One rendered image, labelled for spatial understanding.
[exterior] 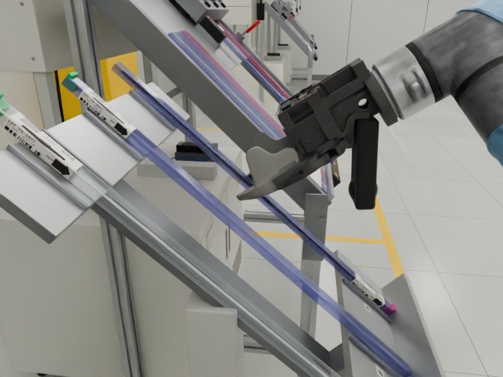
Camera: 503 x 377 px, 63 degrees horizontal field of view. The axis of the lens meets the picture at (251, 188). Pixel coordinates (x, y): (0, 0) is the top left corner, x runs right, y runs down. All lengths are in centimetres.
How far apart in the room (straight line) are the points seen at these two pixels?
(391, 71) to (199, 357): 40
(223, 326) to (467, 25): 42
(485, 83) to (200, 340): 41
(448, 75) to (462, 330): 145
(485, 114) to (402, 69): 10
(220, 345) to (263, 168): 21
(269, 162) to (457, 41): 24
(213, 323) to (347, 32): 719
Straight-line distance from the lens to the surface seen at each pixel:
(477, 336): 185
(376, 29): 759
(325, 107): 48
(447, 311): 192
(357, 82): 49
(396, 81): 48
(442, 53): 49
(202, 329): 50
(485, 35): 50
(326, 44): 753
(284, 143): 55
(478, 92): 48
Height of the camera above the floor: 113
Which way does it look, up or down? 23 degrees down
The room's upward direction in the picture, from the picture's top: straight up
